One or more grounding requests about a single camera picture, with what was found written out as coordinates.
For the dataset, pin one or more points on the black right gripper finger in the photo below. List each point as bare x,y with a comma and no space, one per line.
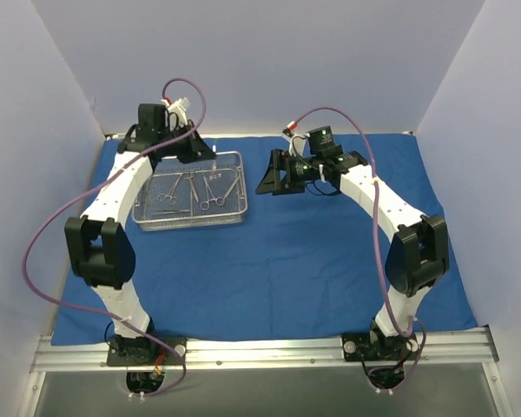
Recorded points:
269,184
275,163

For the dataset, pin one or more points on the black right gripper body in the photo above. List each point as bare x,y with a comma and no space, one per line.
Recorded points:
279,170

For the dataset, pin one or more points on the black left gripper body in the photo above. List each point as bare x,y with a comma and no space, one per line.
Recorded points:
189,142

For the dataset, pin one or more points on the steel mesh instrument tray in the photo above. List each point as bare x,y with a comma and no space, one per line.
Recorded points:
199,194

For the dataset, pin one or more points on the steel hemostat clamp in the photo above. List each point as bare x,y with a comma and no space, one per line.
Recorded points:
210,200

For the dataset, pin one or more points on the steel surgical scissors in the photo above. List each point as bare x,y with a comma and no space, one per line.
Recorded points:
169,196

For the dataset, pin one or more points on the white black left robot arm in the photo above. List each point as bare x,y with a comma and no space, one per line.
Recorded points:
99,249

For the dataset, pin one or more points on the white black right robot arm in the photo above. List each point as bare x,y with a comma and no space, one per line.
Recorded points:
411,248

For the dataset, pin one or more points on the steel needle holder forceps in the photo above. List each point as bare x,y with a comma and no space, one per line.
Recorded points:
193,191

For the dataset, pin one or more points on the steel curved retractor instrument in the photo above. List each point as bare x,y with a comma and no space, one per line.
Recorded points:
231,187

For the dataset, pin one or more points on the steel thin tweezers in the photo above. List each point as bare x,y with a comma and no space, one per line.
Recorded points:
172,212

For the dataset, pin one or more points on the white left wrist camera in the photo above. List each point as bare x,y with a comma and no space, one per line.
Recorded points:
177,112

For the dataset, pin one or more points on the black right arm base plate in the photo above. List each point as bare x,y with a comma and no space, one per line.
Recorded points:
358,347

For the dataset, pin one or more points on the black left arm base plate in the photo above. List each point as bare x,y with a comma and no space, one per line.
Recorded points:
141,351

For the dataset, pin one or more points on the aluminium front frame rail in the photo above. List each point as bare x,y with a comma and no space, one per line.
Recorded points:
474,346

